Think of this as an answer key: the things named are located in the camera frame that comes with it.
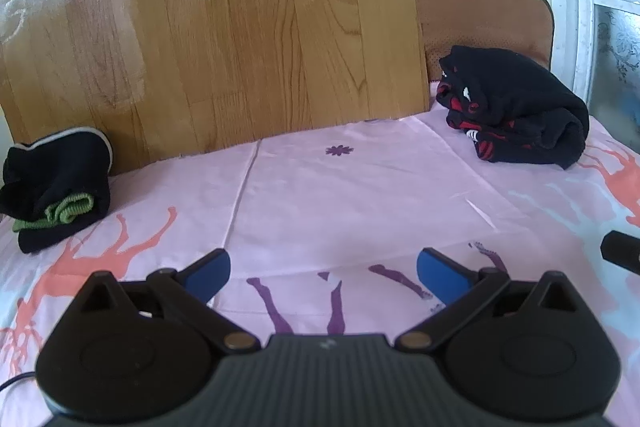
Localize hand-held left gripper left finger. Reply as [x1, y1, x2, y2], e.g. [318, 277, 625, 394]
[65, 248, 257, 354]

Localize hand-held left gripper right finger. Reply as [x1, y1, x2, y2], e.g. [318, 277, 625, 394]
[395, 248, 596, 354]

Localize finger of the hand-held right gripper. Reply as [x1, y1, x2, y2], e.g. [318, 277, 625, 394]
[600, 229, 640, 277]

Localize navy reindeer pattern sweater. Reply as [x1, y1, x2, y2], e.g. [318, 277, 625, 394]
[435, 46, 590, 171]

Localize pink deer print bedsheet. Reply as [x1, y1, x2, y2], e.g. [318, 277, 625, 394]
[0, 107, 640, 400]

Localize black and green folded garment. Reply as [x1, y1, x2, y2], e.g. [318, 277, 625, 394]
[0, 127, 115, 255]

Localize wooden board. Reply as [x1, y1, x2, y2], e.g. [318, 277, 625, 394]
[0, 0, 432, 176]

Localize brown padded cushion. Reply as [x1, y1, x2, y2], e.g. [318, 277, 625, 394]
[412, 0, 556, 84]

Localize black cable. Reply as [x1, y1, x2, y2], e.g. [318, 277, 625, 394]
[0, 372, 40, 393]

